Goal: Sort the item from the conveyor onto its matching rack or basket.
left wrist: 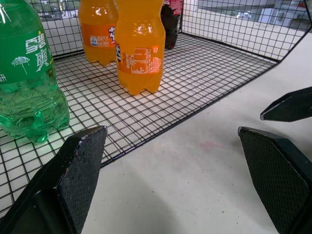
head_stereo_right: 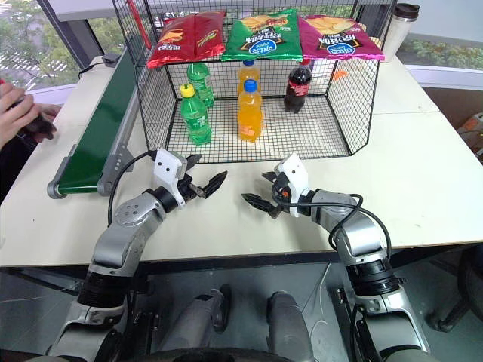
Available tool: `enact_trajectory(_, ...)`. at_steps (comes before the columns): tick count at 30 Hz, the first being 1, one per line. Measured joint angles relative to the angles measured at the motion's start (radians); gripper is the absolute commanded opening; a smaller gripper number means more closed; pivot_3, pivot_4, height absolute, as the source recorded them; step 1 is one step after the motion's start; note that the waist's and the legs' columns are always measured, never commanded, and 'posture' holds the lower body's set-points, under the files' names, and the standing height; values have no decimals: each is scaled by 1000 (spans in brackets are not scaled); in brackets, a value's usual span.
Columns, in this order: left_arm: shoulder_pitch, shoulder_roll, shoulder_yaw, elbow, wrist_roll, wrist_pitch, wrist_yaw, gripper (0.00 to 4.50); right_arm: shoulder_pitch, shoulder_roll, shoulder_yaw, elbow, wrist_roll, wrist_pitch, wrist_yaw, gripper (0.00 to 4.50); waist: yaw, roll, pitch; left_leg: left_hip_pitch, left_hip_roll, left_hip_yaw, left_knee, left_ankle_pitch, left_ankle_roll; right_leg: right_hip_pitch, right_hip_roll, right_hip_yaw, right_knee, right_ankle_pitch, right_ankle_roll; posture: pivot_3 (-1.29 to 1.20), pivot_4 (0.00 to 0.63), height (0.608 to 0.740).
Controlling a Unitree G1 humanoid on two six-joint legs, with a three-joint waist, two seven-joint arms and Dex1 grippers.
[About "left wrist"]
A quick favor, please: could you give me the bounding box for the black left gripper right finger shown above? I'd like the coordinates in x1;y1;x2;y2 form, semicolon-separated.
237;126;312;234

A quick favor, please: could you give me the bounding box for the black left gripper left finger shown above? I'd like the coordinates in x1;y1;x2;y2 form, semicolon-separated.
0;125;108;234

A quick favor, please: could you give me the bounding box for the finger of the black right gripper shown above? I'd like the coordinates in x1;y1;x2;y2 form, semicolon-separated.
260;86;312;123

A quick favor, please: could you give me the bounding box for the green Sprite soda bottle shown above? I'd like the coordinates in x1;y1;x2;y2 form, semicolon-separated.
0;0;71;143

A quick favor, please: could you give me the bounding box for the dark cola soda bottle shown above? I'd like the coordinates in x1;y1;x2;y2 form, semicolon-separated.
159;0;184;51

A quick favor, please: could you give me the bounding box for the orange Fanta soda bottle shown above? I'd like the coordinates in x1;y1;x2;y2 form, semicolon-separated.
78;0;120;67
114;0;167;97

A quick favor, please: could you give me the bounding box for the black wire basket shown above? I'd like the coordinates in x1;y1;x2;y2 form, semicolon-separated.
0;0;312;216

